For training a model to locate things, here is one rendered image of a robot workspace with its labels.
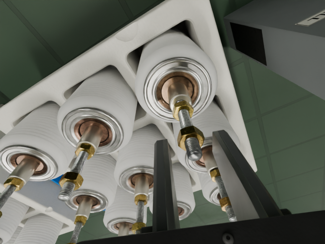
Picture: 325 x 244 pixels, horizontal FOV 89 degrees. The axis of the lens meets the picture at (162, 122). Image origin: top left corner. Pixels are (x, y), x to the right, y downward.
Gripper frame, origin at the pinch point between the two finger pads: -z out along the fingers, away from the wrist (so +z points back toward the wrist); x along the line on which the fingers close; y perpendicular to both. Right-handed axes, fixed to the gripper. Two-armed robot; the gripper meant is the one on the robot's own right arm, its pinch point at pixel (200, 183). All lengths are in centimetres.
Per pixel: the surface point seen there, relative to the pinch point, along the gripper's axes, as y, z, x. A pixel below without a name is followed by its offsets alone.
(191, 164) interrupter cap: 12.3, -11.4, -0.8
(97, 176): 14.7, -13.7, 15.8
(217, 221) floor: 94, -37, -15
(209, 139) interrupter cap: 7.7, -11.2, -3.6
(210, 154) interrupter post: 10.2, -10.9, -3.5
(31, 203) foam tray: 27, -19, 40
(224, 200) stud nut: 10.5, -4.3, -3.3
